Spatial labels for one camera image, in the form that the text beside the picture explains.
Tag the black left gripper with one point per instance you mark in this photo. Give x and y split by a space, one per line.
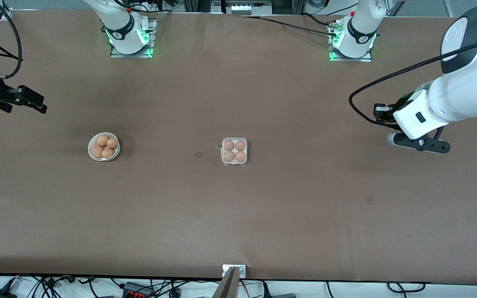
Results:
389 116

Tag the clear plastic egg box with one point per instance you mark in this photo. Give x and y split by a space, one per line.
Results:
234 151

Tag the brown egg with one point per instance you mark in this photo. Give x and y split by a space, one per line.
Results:
228 156
229 145
107 153
112 143
240 145
97 151
240 156
102 140

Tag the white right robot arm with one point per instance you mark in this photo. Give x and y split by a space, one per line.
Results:
124 35

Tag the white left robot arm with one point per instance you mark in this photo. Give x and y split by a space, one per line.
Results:
470 95

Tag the grey control box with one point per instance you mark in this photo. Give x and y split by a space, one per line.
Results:
246 7

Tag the white bowl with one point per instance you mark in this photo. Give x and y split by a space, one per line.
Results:
114 157

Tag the black power adapter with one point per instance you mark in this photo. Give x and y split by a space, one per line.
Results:
0 294

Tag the black power strip red switches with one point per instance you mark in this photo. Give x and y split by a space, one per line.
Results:
137 291

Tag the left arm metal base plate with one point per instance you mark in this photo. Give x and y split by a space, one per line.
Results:
364 59

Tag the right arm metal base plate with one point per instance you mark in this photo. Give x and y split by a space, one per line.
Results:
118 55

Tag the metal post bracket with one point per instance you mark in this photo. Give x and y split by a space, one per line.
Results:
242 271

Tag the aluminium camera post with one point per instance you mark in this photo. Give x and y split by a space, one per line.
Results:
227 287

